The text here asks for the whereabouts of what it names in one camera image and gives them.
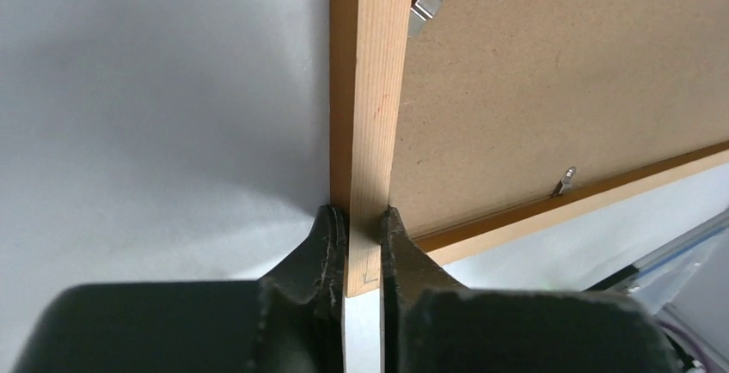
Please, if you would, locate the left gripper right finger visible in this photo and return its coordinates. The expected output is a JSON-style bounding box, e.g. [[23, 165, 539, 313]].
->
[[380, 206, 464, 372]]

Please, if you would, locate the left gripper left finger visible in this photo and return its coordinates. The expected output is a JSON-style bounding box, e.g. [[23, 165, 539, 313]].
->
[[256, 205, 347, 372]]

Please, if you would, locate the brown wooden photo frame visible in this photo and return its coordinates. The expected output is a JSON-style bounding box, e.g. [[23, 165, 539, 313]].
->
[[329, 0, 728, 297]]

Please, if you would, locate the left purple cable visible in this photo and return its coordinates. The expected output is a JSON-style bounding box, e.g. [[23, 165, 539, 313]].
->
[[654, 319, 713, 373]]

